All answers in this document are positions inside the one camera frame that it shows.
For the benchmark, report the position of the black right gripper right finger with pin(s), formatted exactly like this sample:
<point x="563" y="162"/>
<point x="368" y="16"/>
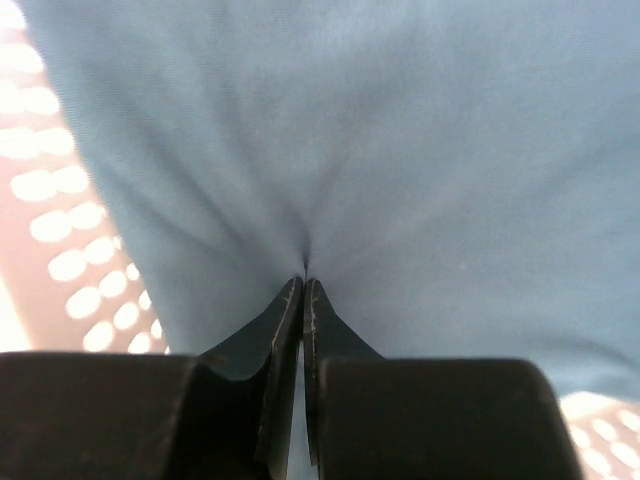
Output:
<point x="339" y="374"/>

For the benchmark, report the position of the blue t shirt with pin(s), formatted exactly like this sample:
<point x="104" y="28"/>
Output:
<point x="461" y="176"/>

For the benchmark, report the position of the white perforated plastic basket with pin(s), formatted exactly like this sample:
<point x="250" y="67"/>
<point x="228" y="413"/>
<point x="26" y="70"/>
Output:
<point x="67" y="281"/>

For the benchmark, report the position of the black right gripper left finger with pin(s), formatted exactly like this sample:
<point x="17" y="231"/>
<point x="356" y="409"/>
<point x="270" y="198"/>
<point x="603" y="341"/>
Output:
<point x="237" y="414"/>

